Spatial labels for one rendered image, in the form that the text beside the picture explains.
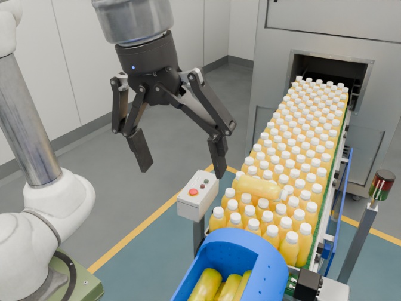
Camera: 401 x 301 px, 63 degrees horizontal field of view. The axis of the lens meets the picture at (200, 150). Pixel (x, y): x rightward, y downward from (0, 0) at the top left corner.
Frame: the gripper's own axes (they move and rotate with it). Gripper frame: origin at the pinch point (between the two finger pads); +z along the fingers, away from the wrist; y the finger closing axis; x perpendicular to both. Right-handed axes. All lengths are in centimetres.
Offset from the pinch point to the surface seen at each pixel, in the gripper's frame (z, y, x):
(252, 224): 59, 8, -43
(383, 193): 59, -34, -65
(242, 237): 45, 4, -24
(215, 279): 60, 13, -18
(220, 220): 60, 20, -43
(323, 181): 70, -12, -83
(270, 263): 49, -5, -21
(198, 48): 100, 193, -406
